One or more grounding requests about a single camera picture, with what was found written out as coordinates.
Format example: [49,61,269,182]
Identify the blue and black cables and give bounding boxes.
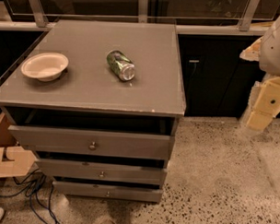
[0,167,65,224]

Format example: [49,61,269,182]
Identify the metal glass railing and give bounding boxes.
[0,0,280,36]

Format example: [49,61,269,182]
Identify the wooden furniture piece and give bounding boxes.
[0,112,35,178]

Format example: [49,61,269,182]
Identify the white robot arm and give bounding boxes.
[239,16,280,131]

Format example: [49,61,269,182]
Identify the grey middle drawer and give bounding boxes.
[36,159,167,185]

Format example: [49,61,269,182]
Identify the grey top drawer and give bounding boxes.
[8,125,174,160]

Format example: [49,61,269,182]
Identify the white paper bowl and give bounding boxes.
[21,53,69,82]

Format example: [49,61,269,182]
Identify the grey drawer cabinet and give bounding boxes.
[0,20,185,190]

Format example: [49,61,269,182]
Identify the green soda can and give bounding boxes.
[106,50,135,81]

